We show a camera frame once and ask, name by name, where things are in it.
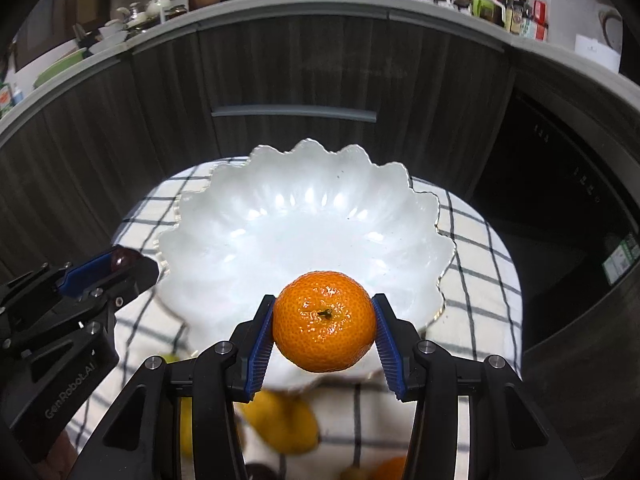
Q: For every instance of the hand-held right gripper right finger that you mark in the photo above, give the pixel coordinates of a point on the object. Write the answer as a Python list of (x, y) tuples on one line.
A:
[(387, 355)]

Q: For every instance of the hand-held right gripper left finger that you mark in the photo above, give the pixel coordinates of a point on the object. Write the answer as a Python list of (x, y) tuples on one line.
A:
[(261, 355)]

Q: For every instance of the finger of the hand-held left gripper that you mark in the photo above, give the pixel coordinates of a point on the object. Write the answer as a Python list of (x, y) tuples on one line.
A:
[(85, 272), (137, 277)]

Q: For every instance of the orange tangerine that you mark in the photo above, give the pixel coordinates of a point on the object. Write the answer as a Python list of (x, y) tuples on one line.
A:
[(392, 470), (325, 320)]

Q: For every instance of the white scalloped bowl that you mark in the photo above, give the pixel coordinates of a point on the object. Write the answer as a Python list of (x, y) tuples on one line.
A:
[(300, 230)]

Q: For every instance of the white black checked cloth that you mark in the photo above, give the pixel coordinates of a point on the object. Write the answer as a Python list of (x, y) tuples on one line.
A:
[(475, 320)]

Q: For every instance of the small blue capped bottle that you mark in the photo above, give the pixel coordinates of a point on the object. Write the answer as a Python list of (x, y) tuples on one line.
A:
[(18, 95)]

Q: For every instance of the green carton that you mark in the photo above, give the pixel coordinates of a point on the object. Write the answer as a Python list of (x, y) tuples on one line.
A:
[(5, 100)]

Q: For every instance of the green plastic basin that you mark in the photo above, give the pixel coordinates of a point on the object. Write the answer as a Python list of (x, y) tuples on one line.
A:
[(60, 70)]

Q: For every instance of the black built-in dishwasher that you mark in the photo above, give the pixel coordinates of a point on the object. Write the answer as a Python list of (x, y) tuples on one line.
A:
[(550, 220)]

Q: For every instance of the pile of white dishes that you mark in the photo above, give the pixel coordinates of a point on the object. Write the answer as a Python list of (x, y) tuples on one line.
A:
[(135, 20)]

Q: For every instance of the dark wood kitchen cabinet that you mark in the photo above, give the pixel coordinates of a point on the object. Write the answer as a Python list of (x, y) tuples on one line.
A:
[(300, 60)]

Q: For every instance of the green lidded jug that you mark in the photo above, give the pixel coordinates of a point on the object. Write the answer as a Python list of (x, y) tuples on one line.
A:
[(484, 9)]

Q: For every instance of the group of condiment bottles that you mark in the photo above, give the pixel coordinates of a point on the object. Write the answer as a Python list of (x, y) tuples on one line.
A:
[(525, 17)]

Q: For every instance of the white cardboard box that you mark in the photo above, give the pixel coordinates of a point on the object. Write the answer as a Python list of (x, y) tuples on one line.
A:
[(595, 52)]

